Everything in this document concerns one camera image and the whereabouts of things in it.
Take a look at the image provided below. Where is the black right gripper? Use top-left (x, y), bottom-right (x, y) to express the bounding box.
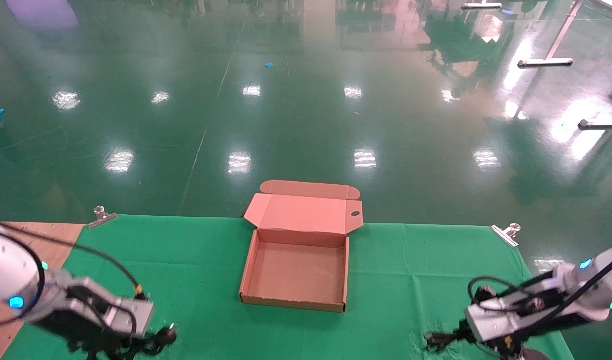
top-left (447, 324), bottom-right (537, 360)

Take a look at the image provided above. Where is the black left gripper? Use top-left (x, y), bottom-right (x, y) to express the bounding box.
top-left (33, 305), bottom-right (166, 360)

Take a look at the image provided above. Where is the open brown cardboard box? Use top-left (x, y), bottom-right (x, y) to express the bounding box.
top-left (239, 179), bottom-right (364, 314)

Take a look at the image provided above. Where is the green table cloth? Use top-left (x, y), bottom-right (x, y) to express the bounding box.
top-left (1, 214), bottom-right (577, 360)

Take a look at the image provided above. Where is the silver binder clip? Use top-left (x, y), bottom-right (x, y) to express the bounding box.
top-left (88, 205), bottom-right (118, 230)
top-left (490, 223), bottom-right (522, 249)

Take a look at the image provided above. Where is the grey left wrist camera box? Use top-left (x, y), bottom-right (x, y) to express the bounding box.
top-left (106, 296), bottom-right (155, 337)

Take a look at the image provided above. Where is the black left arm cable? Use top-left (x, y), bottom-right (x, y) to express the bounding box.
top-left (0, 204), bottom-right (147, 331)

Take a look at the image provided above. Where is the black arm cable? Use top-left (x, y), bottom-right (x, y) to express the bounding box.
top-left (467, 250), bottom-right (612, 327)
top-left (0, 204), bottom-right (147, 331)

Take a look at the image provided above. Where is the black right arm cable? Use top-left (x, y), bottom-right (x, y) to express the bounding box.
top-left (467, 250), bottom-right (612, 327)

